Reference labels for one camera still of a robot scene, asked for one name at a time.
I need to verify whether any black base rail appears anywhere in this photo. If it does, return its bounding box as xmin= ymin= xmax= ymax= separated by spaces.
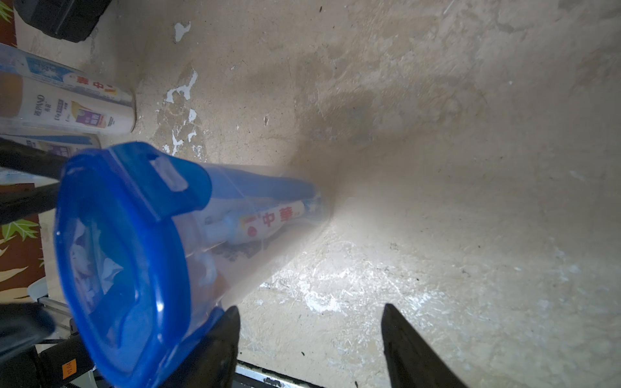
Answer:
xmin=0 ymin=290 xmax=326 ymax=388

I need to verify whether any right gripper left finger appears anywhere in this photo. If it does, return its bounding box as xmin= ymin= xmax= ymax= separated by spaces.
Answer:
xmin=160 ymin=307 xmax=241 ymax=388

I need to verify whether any toothpaste tube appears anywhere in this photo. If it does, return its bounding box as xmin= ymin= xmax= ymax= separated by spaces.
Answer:
xmin=25 ymin=57 xmax=134 ymax=106
xmin=205 ymin=198 xmax=321 ymax=245

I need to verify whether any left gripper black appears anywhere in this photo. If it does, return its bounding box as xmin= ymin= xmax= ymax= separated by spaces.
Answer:
xmin=1 ymin=138 xmax=67 ymax=363

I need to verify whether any blue lid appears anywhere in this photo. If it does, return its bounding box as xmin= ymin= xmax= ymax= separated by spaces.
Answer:
xmin=54 ymin=142 xmax=228 ymax=387

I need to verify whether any black plastic tool case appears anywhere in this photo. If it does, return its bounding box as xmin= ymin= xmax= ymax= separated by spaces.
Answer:
xmin=14 ymin=0 xmax=112 ymax=43

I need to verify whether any toothpaste tube top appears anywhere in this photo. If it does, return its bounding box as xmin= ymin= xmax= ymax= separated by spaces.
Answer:
xmin=25 ymin=57 xmax=134 ymax=106

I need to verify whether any blue toothbrush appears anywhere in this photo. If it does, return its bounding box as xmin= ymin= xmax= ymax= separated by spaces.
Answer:
xmin=205 ymin=166 xmax=319 ymax=201

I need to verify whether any white bottle purple label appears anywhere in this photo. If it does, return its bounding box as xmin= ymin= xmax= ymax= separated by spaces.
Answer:
xmin=1 ymin=72 xmax=135 ymax=135

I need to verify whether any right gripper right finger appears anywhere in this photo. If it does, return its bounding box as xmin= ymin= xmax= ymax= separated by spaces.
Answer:
xmin=381 ymin=303 xmax=466 ymax=388

